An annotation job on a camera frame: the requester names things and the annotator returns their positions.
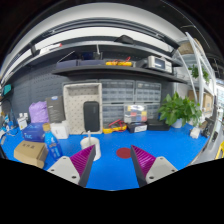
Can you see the blue carton box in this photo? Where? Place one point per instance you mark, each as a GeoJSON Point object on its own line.
{"type": "Point", "coordinates": [32, 132]}

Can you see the beige dotted storage tray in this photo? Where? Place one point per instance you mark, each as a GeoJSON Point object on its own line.
{"type": "Point", "coordinates": [75, 106]}

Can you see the brown cardboard box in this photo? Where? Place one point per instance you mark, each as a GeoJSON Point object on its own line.
{"type": "Point", "coordinates": [30, 153]}

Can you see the flat round red coaster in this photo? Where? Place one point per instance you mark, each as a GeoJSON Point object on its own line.
{"type": "Point", "coordinates": [123, 153]}

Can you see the white ribbed mug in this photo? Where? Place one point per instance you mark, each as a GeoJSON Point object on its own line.
{"type": "Point", "coordinates": [87, 143]}

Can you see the small white device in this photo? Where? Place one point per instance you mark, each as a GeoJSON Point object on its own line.
{"type": "Point", "coordinates": [195, 132]}

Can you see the dark grey upright carton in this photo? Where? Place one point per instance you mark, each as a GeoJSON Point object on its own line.
{"type": "Point", "coordinates": [55, 109]}

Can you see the teal plastic bin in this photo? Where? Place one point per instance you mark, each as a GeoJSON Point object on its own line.
{"type": "Point", "coordinates": [7, 89]}

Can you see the metal spoon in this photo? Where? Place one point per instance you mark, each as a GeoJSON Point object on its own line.
{"type": "Point", "coordinates": [89, 135]}

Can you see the black box with white label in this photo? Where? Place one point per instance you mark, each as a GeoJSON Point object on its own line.
{"type": "Point", "coordinates": [137, 127]}

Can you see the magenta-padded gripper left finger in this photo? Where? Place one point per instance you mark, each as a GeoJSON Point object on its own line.
{"type": "Point", "coordinates": [65, 166]}

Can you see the small white box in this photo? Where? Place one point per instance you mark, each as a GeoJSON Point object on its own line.
{"type": "Point", "coordinates": [22, 122]}

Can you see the purple plastic bag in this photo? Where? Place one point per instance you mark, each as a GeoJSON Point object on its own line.
{"type": "Point", "coordinates": [38, 112]}

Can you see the white carton box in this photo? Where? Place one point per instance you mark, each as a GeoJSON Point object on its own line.
{"type": "Point", "coordinates": [60, 130]}

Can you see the flat black case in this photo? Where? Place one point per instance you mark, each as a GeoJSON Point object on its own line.
{"type": "Point", "coordinates": [158, 125]}

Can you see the black zip pouch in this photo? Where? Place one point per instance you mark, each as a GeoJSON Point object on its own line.
{"type": "Point", "coordinates": [91, 116]}

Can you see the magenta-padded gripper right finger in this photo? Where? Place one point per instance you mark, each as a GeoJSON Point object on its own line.
{"type": "Point", "coordinates": [156, 168]}

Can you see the blue drink bottle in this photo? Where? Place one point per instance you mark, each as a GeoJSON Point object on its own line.
{"type": "Point", "coordinates": [53, 145]}

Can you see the white shelf rack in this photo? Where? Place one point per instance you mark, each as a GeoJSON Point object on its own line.
{"type": "Point", "coordinates": [200, 73]}

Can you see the grey small-parts drawer cabinet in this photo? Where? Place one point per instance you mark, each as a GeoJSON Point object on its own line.
{"type": "Point", "coordinates": [112, 113]}
{"type": "Point", "coordinates": [117, 91]}
{"type": "Point", "coordinates": [148, 91]}

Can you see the potted green plant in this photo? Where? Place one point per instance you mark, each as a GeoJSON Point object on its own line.
{"type": "Point", "coordinates": [176, 110]}

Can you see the clear organizer box, coloured parts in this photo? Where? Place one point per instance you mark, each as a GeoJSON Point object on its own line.
{"type": "Point", "coordinates": [135, 114]}

